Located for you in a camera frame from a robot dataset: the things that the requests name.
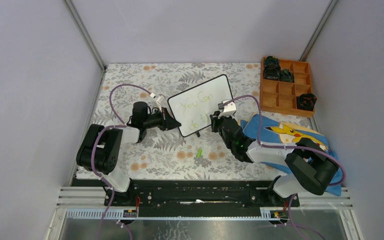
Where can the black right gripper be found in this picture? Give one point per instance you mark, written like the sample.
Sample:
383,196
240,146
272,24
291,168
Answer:
215,120

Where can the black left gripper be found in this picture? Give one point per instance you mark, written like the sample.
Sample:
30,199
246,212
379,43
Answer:
167,121

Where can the small black-framed whiteboard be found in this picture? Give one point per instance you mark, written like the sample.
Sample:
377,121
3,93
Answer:
192,107

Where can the green marker cap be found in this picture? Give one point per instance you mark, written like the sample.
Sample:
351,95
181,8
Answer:
199,153

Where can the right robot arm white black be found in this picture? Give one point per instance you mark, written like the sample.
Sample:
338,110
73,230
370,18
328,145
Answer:
300,153

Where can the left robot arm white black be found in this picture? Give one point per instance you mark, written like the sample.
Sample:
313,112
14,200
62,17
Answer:
100,148

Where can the floral patterned table mat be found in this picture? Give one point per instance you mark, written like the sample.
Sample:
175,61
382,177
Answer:
166,155

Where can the blue yellow cartoon cloth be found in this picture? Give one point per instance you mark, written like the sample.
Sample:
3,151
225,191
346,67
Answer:
283,133

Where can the orange wooden compartment tray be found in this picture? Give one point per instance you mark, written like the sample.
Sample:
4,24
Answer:
281,97

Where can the black object tray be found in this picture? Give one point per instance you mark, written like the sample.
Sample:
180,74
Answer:
271,61
272,72
287,76
306,102

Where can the black object tray middle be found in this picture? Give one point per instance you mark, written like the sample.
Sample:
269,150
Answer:
287,76

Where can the black object tray top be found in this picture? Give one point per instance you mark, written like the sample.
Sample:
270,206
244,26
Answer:
271,61

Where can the black object tray right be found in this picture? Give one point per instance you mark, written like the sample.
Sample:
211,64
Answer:
306,102

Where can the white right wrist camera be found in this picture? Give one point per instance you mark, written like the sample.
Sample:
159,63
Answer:
227,109

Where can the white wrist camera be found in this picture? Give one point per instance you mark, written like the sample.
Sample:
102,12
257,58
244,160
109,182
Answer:
158,102
227,109

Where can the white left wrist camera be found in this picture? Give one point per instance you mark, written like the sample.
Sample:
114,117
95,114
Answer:
158,102

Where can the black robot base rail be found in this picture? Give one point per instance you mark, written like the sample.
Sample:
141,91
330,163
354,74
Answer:
199,198

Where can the left aluminium frame post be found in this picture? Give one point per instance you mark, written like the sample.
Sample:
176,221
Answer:
81,27

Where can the aluminium frame post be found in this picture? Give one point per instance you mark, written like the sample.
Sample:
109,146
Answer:
319,28
81,27

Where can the right aluminium frame post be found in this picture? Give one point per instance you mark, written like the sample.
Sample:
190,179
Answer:
319,28

